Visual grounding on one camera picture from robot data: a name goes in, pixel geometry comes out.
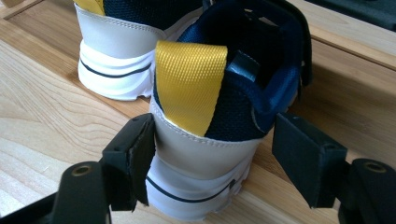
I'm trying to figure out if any white and navy sneaker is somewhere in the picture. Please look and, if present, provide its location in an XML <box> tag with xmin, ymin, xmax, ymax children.
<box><xmin>144</xmin><ymin>0</ymin><xmax>314</xmax><ymax>222</ymax></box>
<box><xmin>73</xmin><ymin>0</ymin><xmax>206</xmax><ymax>102</ymax></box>

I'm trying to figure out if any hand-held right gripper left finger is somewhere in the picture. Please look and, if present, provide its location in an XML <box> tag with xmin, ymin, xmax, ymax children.
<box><xmin>100</xmin><ymin>112</ymin><xmax>157</xmax><ymax>213</ymax></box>

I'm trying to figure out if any three-tier wooden shoe rack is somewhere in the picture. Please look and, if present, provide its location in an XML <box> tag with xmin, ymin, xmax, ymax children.
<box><xmin>0</xmin><ymin>0</ymin><xmax>396</xmax><ymax>224</ymax></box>

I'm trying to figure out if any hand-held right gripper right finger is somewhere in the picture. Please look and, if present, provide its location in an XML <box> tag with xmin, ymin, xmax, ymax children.
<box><xmin>271</xmin><ymin>111</ymin><xmax>349</xmax><ymax>209</ymax></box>

